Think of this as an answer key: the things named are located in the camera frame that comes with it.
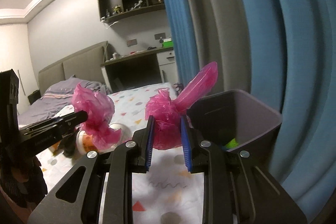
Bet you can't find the orange apple paper cup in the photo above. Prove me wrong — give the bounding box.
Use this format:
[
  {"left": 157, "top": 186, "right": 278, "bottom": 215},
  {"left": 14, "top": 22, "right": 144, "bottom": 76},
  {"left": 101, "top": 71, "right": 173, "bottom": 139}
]
[{"left": 76, "top": 123, "right": 133, "bottom": 155}]

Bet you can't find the green foam net sleeve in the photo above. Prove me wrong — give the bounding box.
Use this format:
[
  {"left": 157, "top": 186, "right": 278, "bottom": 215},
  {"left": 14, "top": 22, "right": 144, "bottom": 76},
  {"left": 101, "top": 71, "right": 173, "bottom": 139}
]
[{"left": 223, "top": 138, "right": 239, "bottom": 151}]

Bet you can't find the pink plastic bag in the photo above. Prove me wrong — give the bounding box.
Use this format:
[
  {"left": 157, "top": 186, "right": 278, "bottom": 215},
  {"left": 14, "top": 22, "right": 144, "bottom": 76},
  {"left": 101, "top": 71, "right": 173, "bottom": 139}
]
[
  {"left": 145, "top": 61, "right": 218, "bottom": 150},
  {"left": 71, "top": 84, "right": 121, "bottom": 151}
]

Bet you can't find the black plastic bag front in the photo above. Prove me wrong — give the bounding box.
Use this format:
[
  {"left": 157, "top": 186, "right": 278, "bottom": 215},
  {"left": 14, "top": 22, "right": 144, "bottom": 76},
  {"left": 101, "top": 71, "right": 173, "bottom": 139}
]
[{"left": 58, "top": 132, "right": 77, "bottom": 157}]

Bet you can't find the purple plastic trash bin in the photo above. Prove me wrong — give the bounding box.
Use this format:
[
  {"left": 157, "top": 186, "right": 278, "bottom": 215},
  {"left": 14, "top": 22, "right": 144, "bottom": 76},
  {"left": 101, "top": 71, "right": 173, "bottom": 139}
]
[{"left": 187, "top": 89, "right": 282, "bottom": 165}]

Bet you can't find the bed with grey bedding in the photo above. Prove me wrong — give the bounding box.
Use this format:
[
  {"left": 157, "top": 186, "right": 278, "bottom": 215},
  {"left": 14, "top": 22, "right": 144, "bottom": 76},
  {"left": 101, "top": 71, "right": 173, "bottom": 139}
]
[{"left": 18, "top": 76, "right": 112, "bottom": 128}]

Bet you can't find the patterned white tablecloth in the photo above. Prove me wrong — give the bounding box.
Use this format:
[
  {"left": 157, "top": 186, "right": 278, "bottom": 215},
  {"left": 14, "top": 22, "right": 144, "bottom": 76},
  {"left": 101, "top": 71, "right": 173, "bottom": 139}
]
[{"left": 29, "top": 83, "right": 203, "bottom": 223}]

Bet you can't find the grey upholstered headboard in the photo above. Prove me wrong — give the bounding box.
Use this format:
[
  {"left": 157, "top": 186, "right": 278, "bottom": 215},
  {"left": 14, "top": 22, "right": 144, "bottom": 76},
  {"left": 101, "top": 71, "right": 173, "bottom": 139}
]
[{"left": 38, "top": 41, "right": 114, "bottom": 94}]

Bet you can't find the dark desk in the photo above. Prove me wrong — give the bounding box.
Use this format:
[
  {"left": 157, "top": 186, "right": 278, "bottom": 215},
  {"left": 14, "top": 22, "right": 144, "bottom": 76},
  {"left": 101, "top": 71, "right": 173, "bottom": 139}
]
[{"left": 101, "top": 47, "right": 173, "bottom": 92}]

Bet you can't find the white drawer cabinet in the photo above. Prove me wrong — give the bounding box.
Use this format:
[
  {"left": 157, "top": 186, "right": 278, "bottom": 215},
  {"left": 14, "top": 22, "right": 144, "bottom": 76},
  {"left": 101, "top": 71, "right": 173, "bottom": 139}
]
[{"left": 157, "top": 50, "right": 179, "bottom": 84}]

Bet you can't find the green box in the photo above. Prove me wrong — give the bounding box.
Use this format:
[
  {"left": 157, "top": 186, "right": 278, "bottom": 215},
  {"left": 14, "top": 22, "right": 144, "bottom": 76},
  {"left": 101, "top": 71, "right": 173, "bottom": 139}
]
[{"left": 162, "top": 38, "right": 173, "bottom": 48}]

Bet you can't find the blue grey curtain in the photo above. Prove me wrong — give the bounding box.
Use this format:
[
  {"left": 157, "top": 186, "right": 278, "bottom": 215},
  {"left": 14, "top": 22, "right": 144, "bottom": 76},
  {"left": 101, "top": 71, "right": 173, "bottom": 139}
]
[{"left": 165, "top": 0, "right": 335, "bottom": 223}]

